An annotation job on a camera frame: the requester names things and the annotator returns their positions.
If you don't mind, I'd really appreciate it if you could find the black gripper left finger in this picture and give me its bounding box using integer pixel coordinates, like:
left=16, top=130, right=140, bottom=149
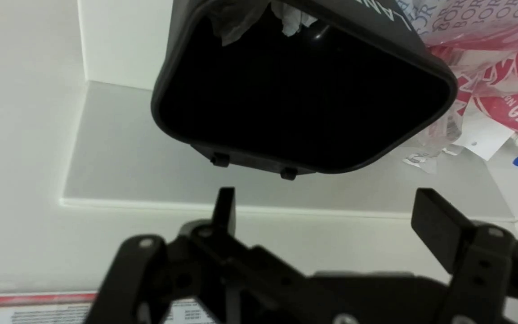
left=82, top=185, right=334, bottom=324

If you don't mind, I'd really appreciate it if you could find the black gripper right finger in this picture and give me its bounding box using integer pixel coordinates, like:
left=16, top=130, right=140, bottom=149
left=410, top=185, right=518, bottom=324

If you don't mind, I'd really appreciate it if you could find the white paper slip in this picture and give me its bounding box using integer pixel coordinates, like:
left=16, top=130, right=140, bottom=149
left=451, top=110, right=516, bottom=164

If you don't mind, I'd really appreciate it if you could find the black square plastic bin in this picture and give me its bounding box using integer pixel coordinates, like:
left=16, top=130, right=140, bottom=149
left=149, top=0, right=460, bottom=182

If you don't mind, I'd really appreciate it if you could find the clear plastic bag red print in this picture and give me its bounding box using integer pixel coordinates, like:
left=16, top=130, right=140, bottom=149
left=401, top=0, right=518, bottom=176

